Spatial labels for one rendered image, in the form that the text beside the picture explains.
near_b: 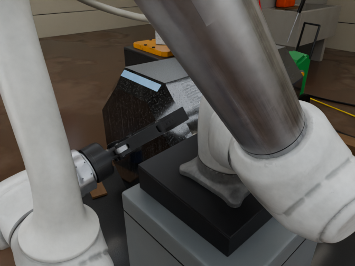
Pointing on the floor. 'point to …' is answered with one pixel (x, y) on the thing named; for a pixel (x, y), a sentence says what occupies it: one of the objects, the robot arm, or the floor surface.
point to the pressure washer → (304, 61)
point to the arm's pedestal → (264, 254)
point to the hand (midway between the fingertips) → (167, 122)
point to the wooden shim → (99, 191)
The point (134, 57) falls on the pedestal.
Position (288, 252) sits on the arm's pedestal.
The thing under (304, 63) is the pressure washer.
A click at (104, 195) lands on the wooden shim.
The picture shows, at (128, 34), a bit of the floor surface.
